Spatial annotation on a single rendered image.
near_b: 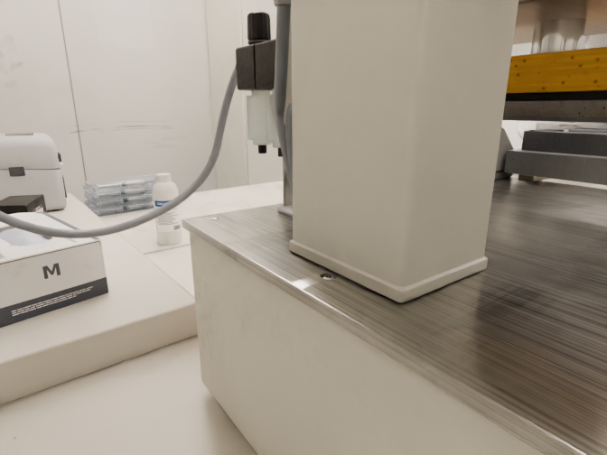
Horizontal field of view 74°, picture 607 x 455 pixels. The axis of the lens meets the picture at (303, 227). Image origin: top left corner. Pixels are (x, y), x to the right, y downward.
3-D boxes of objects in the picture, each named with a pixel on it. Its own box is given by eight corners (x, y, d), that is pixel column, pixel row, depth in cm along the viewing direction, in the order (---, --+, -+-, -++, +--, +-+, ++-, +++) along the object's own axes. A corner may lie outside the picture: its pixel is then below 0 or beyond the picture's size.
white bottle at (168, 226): (155, 240, 87) (148, 172, 83) (179, 236, 89) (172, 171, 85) (160, 247, 83) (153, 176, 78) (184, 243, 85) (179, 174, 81)
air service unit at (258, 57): (297, 162, 39) (296, -11, 35) (228, 150, 50) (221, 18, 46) (338, 159, 42) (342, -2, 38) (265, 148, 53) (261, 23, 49)
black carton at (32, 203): (-5, 244, 70) (-14, 206, 68) (15, 229, 79) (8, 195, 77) (33, 241, 72) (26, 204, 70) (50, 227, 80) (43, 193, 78)
